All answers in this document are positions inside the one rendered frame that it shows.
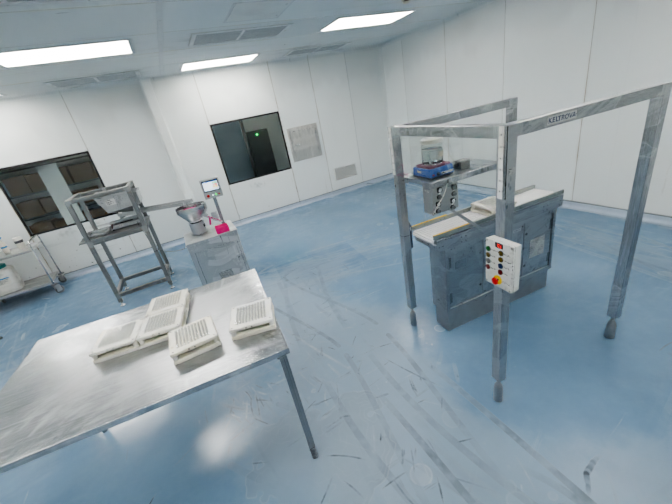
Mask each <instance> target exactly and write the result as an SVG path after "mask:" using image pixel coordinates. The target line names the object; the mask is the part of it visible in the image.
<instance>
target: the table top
mask: <svg viewBox="0 0 672 504"><path fill-rule="evenodd" d="M188 292H189V293H190V295H191V299H190V301H189V311H188V312H189V313H188V317H187V319H186V325H187V324H189V323H192V322H194V321H196V320H199V319H201V318H204V317H206V316H208V315H211V317H212V320H213V322H214V324H215V327H216V330H217V333H218V336H219V338H220V341H221V344H222V345H221V346H219V347H216V348H213V349H211V350H209V351H207V352H205V353H202V354H200V355H198V356H196V357H193V358H191V359H189V360H187V361H185V362H182V363H180V364H179V365H177V366H175V365H174V363H173V359H172V358H171V357H170V351H169V340H166V341H163V342H160V343H157V344H154V345H151V346H148V347H145V348H143V349H140V350H136V351H133V352H130V353H127V354H124V355H121V356H118V357H115V358H112V359H109V360H106V361H103V362H100V363H98V364H94V363H93V358H92V357H89V353H90V352H91V350H92V348H93V346H94V345H95V343H96V341H97V339H98V338H99V336H100V334H101V332H102V331H103V330H106V329H109V328H112V327H115V326H119V325H122V324H125V323H128V322H131V321H135V320H138V319H141V318H145V315H146V313H147V310H148V308H149V305H150V303H149V304H146V305H143V306H140V307H137V308H134V309H131V310H128V311H125V312H122V313H119V314H116V315H113V316H110V317H107V318H104V319H101V320H98V321H95V322H92V323H89V324H86V325H83V326H80V327H77V328H74V329H71V330H68V331H65V332H62V333H59V334H56V335H53V336H50V337H47V338H44V339H41V340H38V341H37V342H36V344H35V345H34V347H33V348H32V349H31V351H30V352H29V353H28V355H27V356H26V357H25V359H24V360H23V361H22V363H21V364H20V365H19V367H18V368H17V369H16V371H15V372H14V373H13V375H12V376H11V377H10V379H9V380H8V381H7V383H6V384H5V385H4V387H3V388H2V389H1V391H0V474H2V473H4V472H7V471H9V470H11V469H14V468H16V467H18V466H21V465H23V464H26V463H28V462H30V461H33V460H35V459H38V458H40V457H42V456H45V455H47V454H50V453H52V452H54V451H57V450H59V449H61V448H64V447H66V446H69V445H71V444H73V443H76V442H78V441H81V440H83V439H85V438H88V437H90V436H93V435H95V434H97V433H100V432H102V431H105V430H107V429H109V428H112V427H114V426H116V425H119V424H121V423H124V422H126V421H128V420H131V419H133V418H136V417H138V416H140V415H143V414H145V413H148V412H150V411H152V410H155V409H157V408H160V407H162V406H164V405H167V404H169V403H171V402H174V401H176V400H179V399H181V398H183V397H186V396H188V395H191V394H193V393H195V392H198V391H200V390H203V389H205V388H207V387H210V386H212V385H214V384H217V383H219V382H222V381H224V380H226V379H229V378H231V377H234V376H236V375H238V374H241V373H243V372H246V371H248V370H250V369H253V368H255V367H258V366H260V365H262V364H265V363H267V362H269V361H272V360H274V359H277V358H279V357H281V356H284V355H286V354H289V353H290V350H289V347H288V345H287V343H286V340H285V338H284V336H283V333H282V331H281V329H280V326H279V324H278V322H277V319H276V317H275V323H276V329H274V330H269V331H266V332H262V333H259V334H255V335H252V336H249V337H245V338H242V339H238V340H236V341H232V338H231V337H232V335H231V334H230V333H229V325H230V316H231V308H233V307H236V306H240V305H243V304H247V303H250V302H254V301H258V300H261V299H265V298H267V296H266V294H265V291H264V289H263V287H262V284H261V282H260V280H259V277H258V275H257V273H256V270H255V269H252V270H249V271H245V272H242V273H239V274H236V275H233V276H230V277H227V278H224V279H221V280H218V281H215V282H212V283H209V284H206V285H203V286H200V287H197V288H194V289H191V290H188Z"/></svg>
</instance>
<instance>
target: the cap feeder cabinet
mask: <svg viewBox="0 0 672 504"><path fill-rule="evenodd" d="M224 222H225V223H227V224H228V226H229V229H230V231H228V232H224V233H221V234H217V232H216V230H215V227H214V226H217V225H220V224H222V223H221V222H220V223H217V224H214V225H210V226H207V227H206V228H207V229H208V230H207V231H206V232H205V233H202V234H203V235H200V234H199V235H192V234H193V233H192V231H191V232H187V233H184V239H185V245H186V247H187V249H188V251H189V253H190V256H191V258H192V261H193V263H194V266H195V268H196V270H197V273H198V275H199V278H200V280H201V283H202V285H206V284H209V283H212V282H215V281H218V280H221V279H224V278H227V277H230V276H233V275H236V274H239V273H242V272H245V271H249V270H250V268H249V265H248V262H247V259H246V256H245V253H244V250H243V247H242V244H241V241H240V238H239V235H238V231H237V228H236V227H235V226H234V225H233V223H232V222H231V221H230V220H227V221H224Z"/></svg>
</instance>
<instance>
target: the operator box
mask: <svg viewBox="0 0 672 504"><path fill-rule="evenodd" d="M495 242H497V243H500V244H503V250H502V249H499V248H497V247H495ZM486 246H490V247H491V249H492V250H491V251H487V250H486V252H490V254H491V255H492V256H491V257H487V256H486V258H489V259H490V260H491V261H492V262H493V263H492V262H490V263H487V262H486V264H489V265H490V266H491V268H490V269H487V268H486V281H488V282H490V283H492V281H491V279H492V278H493V277H494V276H495V275H498V276H500V277H501V279H502V283H501V284H500V285H499V284H497V285H496V286H498V287H500V288H501V289H503V290H505V291H507V292H509V293H513V292H515V291H517V290H519V282H520V280H519V277H520V261H521V244H518V243H515V242H512V241H509V240H507V239H504V238H501V237H498V236H495V235H492V236H490V237H487V238H486ZM493 250H495V251H493ZM500 250H501V251H503V253H504V254H505V255H503V256H499V254H498V252H497V251H500ZM508 255H509V256H508ZM494 256H495V258H494ZM499 257H502V258H503V262H502V263H501V264H502V265H503V269H501V270H502V271H503V274H502V275H499V274H498V270H499V269H500V268H499V267H498V264H499V263H500V262H499V261H498V258H499ZM504 260H505V261H504ZM506 262H508V263H511V264H508V263H506ZM494 263H495V264H494ZM505 267H506V268H507V269H505ZM492 268H493V269H492ZM494 269H496V270H494ZM508 269H509V270H508ZM504 274H506V275H507V276H506V275H504ZM504 283H505V284H504ZM506 283H507V284H509V285H507V284H506ZM492 284H493V283H492Z"/></svg>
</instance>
